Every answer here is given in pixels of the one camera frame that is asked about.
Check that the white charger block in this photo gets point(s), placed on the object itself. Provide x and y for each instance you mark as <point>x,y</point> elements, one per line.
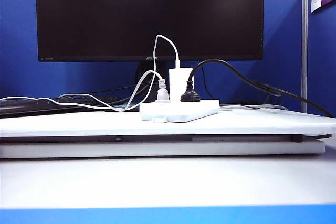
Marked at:
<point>178,82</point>

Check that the white power strip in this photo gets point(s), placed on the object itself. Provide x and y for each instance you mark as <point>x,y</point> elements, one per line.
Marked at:
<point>183,111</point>
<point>78,124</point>

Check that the thick white board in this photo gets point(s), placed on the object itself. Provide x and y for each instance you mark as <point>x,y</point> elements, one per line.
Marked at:
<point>157,149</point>

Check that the black computer monitor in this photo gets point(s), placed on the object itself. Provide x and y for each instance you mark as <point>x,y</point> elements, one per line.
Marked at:
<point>105,11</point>

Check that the black keyboard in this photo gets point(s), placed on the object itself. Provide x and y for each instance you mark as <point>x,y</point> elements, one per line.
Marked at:
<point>26,107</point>

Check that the silver partition post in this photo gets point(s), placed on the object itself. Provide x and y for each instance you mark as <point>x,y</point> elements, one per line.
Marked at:
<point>304,51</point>

